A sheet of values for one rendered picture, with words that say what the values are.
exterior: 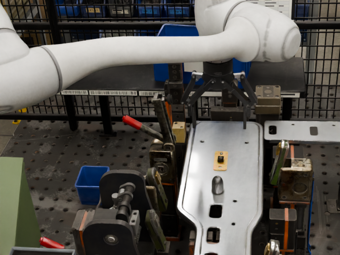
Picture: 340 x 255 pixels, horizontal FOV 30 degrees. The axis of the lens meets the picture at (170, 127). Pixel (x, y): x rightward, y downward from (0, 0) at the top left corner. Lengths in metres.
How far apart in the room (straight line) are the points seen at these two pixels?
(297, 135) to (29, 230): 0.83
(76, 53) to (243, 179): 0.66
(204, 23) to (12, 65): 0.51
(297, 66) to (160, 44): 0.92
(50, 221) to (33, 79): 0.98
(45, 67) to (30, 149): 1.25
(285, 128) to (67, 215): 0.77
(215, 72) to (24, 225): 0.70
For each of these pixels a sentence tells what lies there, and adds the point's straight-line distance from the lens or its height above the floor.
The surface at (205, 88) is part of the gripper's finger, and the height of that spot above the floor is 1.25.
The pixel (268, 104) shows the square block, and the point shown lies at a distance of 1.96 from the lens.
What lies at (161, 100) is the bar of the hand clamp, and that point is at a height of 1.21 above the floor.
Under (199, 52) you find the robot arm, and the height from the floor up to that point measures 1.48.
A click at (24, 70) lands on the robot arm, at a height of 1.55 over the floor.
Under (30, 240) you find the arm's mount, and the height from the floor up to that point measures 0.82.
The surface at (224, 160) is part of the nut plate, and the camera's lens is 1.79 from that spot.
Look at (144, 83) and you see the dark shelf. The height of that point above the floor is 1.03.
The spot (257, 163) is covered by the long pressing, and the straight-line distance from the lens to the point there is 1.79.
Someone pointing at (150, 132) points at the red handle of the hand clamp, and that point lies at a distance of 1.75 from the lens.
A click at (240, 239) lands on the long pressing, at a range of 1.57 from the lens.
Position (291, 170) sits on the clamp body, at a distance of 1.71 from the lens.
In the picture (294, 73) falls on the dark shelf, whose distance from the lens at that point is 2.13.
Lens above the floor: 2.12
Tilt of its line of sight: 35 degrees down
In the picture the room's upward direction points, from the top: 5 degrees counter-clockwise
